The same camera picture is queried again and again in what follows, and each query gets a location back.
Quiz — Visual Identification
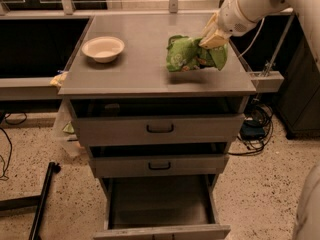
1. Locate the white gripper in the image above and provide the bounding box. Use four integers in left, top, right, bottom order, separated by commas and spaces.
199, 0, 256, 49

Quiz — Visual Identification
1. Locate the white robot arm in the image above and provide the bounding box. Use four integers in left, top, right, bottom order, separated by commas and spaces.
200, 0, 320, 240

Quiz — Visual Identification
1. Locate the grey top drawer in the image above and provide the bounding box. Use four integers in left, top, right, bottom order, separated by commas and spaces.
71, 98, 244, 146

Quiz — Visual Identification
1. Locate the grey drawer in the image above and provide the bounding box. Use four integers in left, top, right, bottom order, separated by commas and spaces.
90, 143, 229, 178
71, 98, 244, 146
93, 175, 230, 240

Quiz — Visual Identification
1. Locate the grey drawer cabinet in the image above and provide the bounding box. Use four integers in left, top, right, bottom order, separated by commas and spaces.
60, 14, 255, 240

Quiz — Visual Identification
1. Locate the grey middle drawer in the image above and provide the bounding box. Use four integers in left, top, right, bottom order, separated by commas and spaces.
90, 143, 229, 178

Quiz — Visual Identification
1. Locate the grey bottom drawer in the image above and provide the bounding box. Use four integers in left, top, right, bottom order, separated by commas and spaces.
93, 175, 230, 240

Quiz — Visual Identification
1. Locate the clear plastic bag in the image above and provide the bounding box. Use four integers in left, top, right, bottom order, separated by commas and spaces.
53, 101, 86, 158

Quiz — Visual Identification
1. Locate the thin metal rod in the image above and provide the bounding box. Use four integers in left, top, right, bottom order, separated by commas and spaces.
261, 12, 295, 77

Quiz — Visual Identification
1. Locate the dark grey cabinet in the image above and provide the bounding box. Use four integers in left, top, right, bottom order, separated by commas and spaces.
277, 33, 320, 140

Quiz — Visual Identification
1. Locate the white paper bowl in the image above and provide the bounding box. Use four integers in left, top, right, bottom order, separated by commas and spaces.
82, 36, 125, 63

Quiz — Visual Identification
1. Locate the yellow crumpled item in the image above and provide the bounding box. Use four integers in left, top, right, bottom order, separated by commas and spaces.
50, 72, 67, 88

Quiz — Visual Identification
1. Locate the black metal stand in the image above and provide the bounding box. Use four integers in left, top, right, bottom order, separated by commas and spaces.
0, 162, 61, 240

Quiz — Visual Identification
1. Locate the white power cable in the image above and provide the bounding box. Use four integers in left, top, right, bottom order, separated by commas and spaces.
237, 17, 267, 59

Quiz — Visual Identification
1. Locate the metal rail frame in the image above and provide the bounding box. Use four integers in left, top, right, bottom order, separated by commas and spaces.
0, 0, 306, 102

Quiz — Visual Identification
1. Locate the black cable bundle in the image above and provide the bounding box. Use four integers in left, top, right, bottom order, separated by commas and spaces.
228, 103, 275, 157

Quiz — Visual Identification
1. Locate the black floor cable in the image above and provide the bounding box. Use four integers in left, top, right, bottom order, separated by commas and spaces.
0, 112, 28, 182

